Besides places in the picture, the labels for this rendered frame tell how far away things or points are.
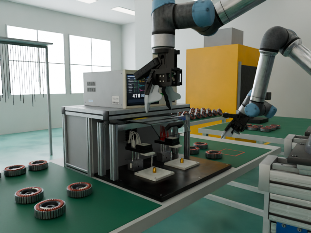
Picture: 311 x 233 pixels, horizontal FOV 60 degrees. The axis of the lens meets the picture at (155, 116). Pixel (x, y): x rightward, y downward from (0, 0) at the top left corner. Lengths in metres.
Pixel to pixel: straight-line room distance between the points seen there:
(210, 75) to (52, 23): 4.96
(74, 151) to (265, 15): 5.94
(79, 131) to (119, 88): 0.34
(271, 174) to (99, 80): 1.05
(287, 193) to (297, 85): 5.67
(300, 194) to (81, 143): 1.09
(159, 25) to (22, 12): 7.38
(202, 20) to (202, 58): 4.51
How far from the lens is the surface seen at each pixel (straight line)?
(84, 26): 8.99
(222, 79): 5.10
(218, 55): 5.17
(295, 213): 0.96
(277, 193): 0.95
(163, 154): 1.67
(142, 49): 5.67
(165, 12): 0.87
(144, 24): 5.71
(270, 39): 1.53
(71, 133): 1.63
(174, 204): 1.20
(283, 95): 6.63
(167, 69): 0.83
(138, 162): 1.52
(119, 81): 1.45
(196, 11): 0.83
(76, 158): 1.63
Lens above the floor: 1.24
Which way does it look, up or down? 7 degrees down
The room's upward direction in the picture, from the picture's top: straight up
